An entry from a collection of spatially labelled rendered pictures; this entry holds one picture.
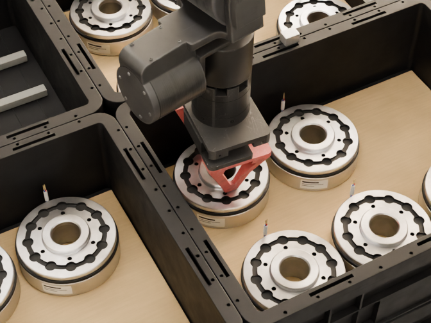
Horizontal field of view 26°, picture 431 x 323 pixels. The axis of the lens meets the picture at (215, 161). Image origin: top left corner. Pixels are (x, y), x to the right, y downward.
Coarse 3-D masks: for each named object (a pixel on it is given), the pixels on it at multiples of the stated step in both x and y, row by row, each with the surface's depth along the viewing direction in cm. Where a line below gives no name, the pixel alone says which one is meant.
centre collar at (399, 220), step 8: (376, 208) 95; (384, 208) 95; (368, 216) 95; (376, 216) 95; (384, 216) 95; (392, 216) 95; (400, 216) 95; (360, 224) 94; (368, 224) 94; (400, 224) 94; (360, 232) 94; (368, 232) 93; (400, 232) 93; (368, 240) 93; (376, 240) 93; (384, 240) 93; (392, 240) 93; (400, 240) 93
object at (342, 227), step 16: (368, 192) 97; (384, 192) 97; (352, 208) 97; (368, 208) 96; (400, 208) 96; (416, 208) 96; (336, 224) 95; (352, 224) 95; (416, 224) 95; (336, 240) 94; (352, 240) 94; (352, 256) 92; (368, 256) 92
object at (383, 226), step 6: (372, 222) 96; (378, 222) 96; (384, 222) 96; (390, 222) 96; (372, 228) 97; (378, 228) 97; (384, 228) 97; (390, 228) 96; (396, 228) 95; (378, 234) 98; (384, 234) 97; (390, 234) 97
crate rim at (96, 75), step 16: (48, 0) 107; (384, 0) 107; (400, 0) 107; (64, 16) 105; (336, 16) 105; (352, 16) 105; (64, 32) 104; (304, 32) 104; (256, 48) 102; (96, 64) 100; (96, 80) 99; (112, 96) 97; (112, 112) 98
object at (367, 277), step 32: (416, 0) 107; (320, 32) 104; (256, 64) 100; (128, 128) 94; (192, 224) 86; (384, 256) 84; (416, 256) 84; (224, 288) 82; (320, 288) 82; (352, 288) 82; (256, 320) 80; (288, 320) 81
